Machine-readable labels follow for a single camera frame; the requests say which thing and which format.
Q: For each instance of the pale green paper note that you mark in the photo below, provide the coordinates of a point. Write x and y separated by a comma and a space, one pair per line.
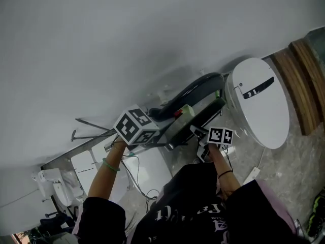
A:
186, 112

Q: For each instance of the person's black printed shirt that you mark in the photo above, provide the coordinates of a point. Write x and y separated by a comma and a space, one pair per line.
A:
190, 199

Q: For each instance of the green black sneaker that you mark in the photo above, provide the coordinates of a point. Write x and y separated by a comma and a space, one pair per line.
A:
316, 212

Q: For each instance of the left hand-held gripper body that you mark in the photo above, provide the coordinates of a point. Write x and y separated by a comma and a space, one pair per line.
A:
132, 126

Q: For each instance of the white toilet with tank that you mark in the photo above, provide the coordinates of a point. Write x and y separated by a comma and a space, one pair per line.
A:
149, 171

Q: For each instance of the black wrist band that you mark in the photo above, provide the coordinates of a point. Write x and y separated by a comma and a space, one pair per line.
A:
225, 173

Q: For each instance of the person's left forearm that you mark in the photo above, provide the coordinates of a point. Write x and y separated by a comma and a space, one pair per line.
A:
104, 182

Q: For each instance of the green plastic bottle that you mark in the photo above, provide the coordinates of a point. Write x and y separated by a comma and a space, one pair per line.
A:
217, 94

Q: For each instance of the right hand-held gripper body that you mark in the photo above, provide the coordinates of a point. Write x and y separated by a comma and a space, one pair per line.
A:
219, 136

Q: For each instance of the small white toilet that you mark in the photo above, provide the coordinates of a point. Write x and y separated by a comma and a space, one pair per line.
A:
59, 192

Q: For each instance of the black metal rod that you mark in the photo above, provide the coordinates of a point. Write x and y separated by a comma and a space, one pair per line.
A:
96, 126
94, 137

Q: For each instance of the wooden steps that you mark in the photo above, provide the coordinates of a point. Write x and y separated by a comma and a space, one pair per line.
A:
299, 85

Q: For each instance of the white power strip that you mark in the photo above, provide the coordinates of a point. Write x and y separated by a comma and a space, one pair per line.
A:
251, 176

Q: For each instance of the person's right forearm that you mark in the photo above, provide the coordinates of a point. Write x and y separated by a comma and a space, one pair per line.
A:
224, 184

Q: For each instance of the white smart toilet black strip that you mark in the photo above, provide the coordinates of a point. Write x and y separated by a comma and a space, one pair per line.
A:
261, 116

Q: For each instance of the black folding chair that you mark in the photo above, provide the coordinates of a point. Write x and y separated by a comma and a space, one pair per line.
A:
193, 90

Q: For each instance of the red sticker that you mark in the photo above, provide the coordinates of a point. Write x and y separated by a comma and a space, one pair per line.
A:
178, 112

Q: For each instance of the plain white smart toilet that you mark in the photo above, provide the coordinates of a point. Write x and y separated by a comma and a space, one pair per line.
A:
83, 171

